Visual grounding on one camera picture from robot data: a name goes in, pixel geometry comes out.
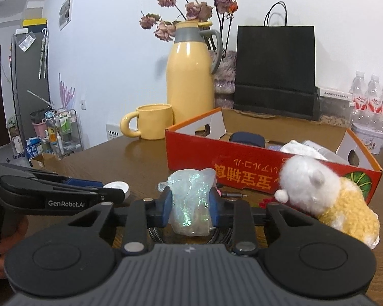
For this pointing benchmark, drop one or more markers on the cotton swab plastic box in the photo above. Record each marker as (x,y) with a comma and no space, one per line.
(326,153)

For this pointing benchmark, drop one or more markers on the dried pink rose bouquet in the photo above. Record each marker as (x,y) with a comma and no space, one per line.
(192,10)

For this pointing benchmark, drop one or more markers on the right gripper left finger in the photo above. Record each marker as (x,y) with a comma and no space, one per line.
(139,217)

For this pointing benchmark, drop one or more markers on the left water bottle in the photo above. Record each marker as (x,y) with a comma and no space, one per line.
(359,96)

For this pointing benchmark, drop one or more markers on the grey tall refrigerator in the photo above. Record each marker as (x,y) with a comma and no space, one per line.
(31,94)

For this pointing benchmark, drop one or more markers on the blue white pet food bags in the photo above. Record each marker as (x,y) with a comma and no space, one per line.
(33,147)

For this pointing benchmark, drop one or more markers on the white yellow plush hamster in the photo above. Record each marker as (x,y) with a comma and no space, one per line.
(312,187)

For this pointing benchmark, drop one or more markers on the red cardboard box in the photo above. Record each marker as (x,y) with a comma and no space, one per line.
(203,142)

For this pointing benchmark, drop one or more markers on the middle water bottle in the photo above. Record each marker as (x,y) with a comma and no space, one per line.
(374,102)

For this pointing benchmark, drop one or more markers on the white cloth pouch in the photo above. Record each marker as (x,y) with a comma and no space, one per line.
(296,148)

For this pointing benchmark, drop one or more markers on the clear jar with seeds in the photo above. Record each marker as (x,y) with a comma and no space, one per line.
(334,112)

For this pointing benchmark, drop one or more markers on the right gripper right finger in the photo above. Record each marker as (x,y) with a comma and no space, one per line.
(237,216)

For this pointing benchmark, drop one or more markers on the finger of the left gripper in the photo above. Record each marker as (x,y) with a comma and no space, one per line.
(43,175)
(31,196)

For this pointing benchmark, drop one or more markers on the black paper shopping bag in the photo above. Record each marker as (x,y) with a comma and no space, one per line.
(275,70)

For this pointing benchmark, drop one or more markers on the iridescent plastic bag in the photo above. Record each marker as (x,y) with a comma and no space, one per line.
(190,210)

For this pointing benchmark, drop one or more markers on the metal wire storage rack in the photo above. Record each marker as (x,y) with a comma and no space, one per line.
(63,132)

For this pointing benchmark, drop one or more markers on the yellow ceramic mug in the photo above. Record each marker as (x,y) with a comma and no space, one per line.
(148,121)

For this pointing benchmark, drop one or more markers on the person's left hand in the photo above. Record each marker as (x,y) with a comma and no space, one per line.
(8,242)

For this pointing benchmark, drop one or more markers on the yellow thermos jug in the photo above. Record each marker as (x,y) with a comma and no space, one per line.
(193,60)

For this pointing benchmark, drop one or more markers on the white box on jar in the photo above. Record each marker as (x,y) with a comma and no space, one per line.
(334,94)

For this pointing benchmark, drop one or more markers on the white printed tin box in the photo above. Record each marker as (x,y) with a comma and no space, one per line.
(370,137)

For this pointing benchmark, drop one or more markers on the navy blue zip case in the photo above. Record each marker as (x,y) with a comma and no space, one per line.
(247,138)

